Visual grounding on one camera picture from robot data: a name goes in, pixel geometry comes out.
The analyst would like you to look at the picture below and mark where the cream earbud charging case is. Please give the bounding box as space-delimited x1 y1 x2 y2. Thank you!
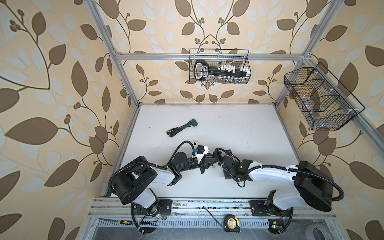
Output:
192 140 199 147

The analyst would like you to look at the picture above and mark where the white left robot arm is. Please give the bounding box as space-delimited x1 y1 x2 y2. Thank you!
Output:
108 141 221 209

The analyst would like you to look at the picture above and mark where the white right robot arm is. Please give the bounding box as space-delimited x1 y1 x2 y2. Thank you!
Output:
213 148 345 212

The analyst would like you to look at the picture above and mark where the green black rivet tool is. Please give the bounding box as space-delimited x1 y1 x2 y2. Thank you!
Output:
168 119 198 138

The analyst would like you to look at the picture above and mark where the yellow black tape measure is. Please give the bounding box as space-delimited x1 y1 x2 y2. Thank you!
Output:
224 214 241 233

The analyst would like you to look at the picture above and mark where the black socket set holder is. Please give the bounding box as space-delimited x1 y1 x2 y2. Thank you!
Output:
193 60 251 80

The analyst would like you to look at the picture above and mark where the black wire basket with tools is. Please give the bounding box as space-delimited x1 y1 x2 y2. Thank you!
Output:
189 48 252 85

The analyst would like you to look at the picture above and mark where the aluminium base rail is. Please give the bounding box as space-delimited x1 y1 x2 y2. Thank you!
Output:
84 198 337 235

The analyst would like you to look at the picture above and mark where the small yellow handled screwdriver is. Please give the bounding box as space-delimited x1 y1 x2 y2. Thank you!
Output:
98 218 133 226

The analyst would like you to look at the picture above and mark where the aluminium frame post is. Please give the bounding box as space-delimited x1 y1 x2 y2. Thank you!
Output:
85 0 140 109

